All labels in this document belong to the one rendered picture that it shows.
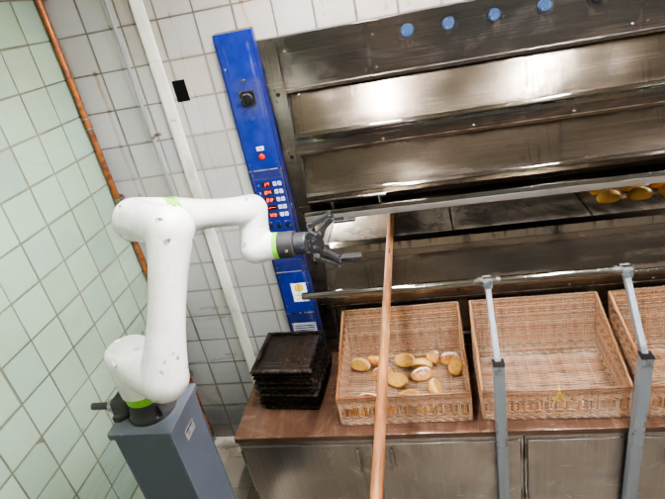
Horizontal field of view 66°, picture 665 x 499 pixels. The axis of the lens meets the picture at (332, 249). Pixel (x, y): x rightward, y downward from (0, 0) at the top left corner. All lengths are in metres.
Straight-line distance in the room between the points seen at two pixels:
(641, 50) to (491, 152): 0.61
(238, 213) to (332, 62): 0.76
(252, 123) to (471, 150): 0.90
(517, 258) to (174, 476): 1.61
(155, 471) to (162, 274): 0.68
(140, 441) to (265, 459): 0.90
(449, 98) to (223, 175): 1.01
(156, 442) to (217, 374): 1.33
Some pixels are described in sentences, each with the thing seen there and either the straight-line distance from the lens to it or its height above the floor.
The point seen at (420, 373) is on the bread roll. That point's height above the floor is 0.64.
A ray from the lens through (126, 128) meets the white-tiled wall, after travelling 2.43.
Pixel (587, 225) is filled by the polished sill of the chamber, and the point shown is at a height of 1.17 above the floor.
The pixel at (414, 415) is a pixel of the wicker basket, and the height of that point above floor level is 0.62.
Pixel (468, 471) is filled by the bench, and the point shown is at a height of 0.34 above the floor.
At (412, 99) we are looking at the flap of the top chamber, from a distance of 2.10.
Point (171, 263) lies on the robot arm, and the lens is 1.34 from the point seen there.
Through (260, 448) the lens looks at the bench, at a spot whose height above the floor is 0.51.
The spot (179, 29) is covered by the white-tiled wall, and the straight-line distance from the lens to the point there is 2.23.
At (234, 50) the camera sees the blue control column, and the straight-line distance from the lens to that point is 2.14.
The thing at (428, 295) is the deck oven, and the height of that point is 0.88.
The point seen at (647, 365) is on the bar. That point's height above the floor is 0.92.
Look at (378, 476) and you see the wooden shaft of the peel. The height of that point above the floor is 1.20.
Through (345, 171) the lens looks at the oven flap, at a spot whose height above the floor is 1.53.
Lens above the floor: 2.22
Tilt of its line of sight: 26 degrees down
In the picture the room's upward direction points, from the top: 12 degrees counter-clockwise
